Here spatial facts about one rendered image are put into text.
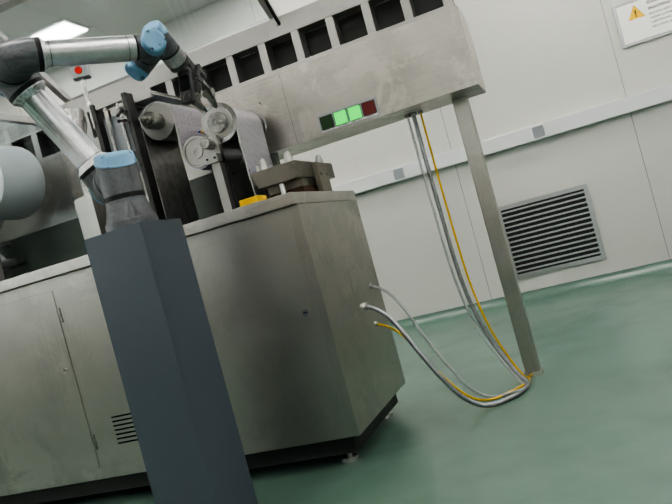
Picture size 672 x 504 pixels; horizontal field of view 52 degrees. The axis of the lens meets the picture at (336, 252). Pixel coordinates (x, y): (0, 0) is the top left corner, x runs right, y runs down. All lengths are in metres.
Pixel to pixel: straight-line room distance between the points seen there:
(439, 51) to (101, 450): 1.92
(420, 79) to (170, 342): 1.39
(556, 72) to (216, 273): 3.26
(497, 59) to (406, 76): 2.37
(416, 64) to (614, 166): 2.49
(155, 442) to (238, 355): 0.46
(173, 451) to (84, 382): 0.77
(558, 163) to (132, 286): 3.53
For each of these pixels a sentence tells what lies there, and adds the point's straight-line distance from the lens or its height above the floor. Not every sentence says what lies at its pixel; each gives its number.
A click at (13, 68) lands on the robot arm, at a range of 2.16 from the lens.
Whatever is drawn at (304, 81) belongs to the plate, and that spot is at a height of 1.37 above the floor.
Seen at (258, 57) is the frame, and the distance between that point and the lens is 3.04.
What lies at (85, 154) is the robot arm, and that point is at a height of 1.16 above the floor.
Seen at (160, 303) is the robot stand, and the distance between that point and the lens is 1.95.
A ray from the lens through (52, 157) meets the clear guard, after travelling 3.39.
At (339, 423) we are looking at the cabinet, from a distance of 2.28.
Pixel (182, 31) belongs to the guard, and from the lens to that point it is 3.08.
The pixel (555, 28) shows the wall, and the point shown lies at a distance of 5.07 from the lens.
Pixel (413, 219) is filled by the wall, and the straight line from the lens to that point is 5.09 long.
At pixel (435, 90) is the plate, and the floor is 1.17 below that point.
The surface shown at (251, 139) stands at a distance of 2.67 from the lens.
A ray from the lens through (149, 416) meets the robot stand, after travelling 2.05.
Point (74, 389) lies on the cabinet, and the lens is 2.76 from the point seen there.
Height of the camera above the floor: 0.69
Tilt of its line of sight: level
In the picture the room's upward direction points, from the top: 15 degrees counter-clockwise
